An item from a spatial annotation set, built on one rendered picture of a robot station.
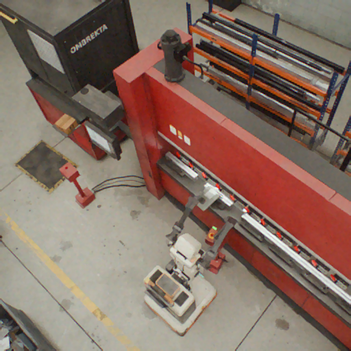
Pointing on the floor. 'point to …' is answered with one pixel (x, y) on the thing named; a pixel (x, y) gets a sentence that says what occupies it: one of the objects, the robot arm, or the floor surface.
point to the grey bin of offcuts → (20, 332)
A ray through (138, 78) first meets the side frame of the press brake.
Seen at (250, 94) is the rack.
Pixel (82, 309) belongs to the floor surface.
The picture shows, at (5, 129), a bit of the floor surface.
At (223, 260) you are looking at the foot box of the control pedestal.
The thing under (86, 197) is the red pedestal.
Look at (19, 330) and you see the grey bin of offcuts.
